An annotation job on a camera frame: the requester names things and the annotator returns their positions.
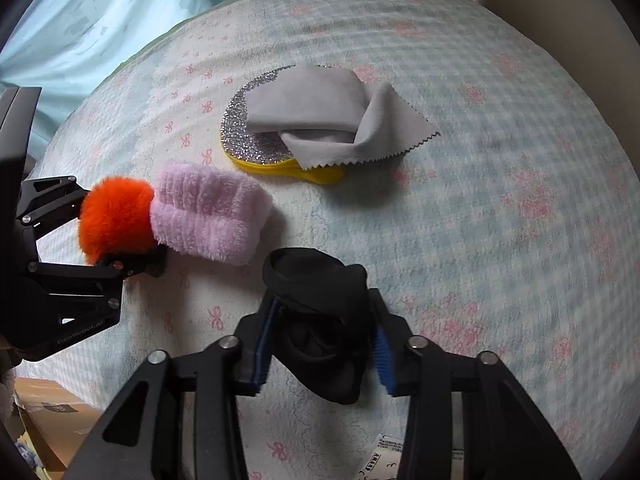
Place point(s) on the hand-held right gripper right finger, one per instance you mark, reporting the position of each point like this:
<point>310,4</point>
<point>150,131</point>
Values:
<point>385,355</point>

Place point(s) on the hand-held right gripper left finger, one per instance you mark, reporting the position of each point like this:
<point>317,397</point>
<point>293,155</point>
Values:
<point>264,334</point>

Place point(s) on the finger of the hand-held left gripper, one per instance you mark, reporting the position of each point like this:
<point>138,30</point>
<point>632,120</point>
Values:
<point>50,200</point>
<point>100,266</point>

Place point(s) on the orange fur pompom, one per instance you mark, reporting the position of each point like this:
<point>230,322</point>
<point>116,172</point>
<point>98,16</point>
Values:
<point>117,220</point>

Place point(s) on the black sock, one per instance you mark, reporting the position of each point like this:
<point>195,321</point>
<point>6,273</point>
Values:
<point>325,320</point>

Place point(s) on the white printed care label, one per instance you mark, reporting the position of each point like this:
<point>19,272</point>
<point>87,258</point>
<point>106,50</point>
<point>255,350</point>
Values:
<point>385,460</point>

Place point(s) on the cardboard box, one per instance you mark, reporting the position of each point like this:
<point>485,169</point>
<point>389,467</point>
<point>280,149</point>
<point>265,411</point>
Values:
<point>55,415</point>

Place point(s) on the pink fuzzy sock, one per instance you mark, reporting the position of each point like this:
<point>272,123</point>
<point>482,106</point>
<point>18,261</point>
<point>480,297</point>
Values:
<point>210,215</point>

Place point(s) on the floral checked bedsheet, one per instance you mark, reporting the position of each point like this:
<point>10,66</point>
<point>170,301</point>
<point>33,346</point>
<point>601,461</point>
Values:
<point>475,235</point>

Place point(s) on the light blue curtain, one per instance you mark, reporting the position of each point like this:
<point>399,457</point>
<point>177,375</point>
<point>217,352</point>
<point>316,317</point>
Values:
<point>110,25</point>

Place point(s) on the yellow silver glitter sponge pad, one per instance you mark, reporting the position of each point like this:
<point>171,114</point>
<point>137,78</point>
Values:
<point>250,135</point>

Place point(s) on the grey microfibre cloth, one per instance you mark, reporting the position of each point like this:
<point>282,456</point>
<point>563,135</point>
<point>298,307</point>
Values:
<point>325,110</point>

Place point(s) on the beige padded headboard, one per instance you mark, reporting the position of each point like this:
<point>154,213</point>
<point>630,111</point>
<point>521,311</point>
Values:
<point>550,5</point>

